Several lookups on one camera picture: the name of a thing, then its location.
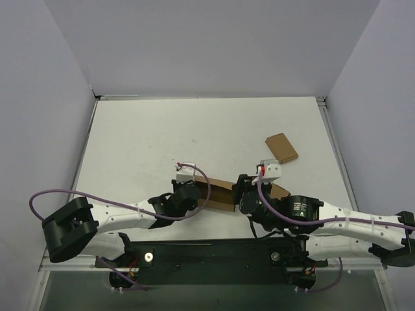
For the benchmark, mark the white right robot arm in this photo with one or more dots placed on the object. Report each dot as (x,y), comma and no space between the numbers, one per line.
(329,231)

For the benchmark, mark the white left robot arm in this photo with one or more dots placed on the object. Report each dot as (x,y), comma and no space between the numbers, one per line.
(80,227)

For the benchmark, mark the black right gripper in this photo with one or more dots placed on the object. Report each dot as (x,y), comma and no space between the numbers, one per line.
(242,183)

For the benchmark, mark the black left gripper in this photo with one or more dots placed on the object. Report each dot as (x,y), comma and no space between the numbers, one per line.
(177,186)

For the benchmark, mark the aluminium front rail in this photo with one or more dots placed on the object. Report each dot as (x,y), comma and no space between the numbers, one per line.
(86,263)

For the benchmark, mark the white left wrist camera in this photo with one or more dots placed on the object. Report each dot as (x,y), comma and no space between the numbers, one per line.
(185,172)

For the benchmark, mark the cardboard box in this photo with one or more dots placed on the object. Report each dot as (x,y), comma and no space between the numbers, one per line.
(221,197)
(278,192)
(281,148)

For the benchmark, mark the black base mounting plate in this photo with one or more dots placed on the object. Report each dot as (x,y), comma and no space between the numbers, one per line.
(244,261)

